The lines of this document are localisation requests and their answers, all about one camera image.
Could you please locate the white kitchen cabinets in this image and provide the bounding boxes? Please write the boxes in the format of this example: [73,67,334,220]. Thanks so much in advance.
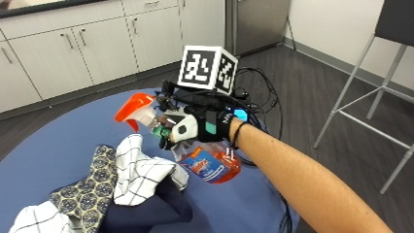
[0,0,227,115]

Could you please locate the white checked cloth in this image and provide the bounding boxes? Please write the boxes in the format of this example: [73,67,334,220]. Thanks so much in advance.
[6,199,73,233]
[111,133,190,207]

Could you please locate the white cube with black markers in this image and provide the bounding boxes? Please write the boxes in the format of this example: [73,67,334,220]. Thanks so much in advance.
[175,45,239,96]

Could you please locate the stainless steel refrigerator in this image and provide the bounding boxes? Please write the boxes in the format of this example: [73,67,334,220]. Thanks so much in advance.
[223,0,294,56]

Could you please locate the grey metal stool black seat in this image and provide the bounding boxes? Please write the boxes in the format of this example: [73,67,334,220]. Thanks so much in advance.
[311,0,414,196]

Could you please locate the black cable bundle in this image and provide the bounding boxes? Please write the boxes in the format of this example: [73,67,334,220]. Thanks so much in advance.
[231,66,295,233]

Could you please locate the black wrist device blue light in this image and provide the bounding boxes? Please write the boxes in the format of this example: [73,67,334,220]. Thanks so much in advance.
[225,106,251,123]

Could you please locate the black wristband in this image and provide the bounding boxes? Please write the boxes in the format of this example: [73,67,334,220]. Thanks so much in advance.
[230,120,250,150]

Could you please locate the navy gold patterned cloth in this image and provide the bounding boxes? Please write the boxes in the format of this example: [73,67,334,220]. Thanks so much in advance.
[48,144,118,233]

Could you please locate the orange spray bottle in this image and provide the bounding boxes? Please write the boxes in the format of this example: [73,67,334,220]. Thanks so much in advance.
[113,92,243,185]

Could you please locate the dark countertop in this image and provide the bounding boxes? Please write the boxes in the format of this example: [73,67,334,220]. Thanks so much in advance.
[0,0,110,19]

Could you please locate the plain navy cloth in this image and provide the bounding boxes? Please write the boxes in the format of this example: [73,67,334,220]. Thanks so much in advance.
[97,180,194,233]

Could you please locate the blue table cover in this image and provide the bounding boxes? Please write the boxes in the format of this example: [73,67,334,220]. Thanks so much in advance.
[0,87,301,233]

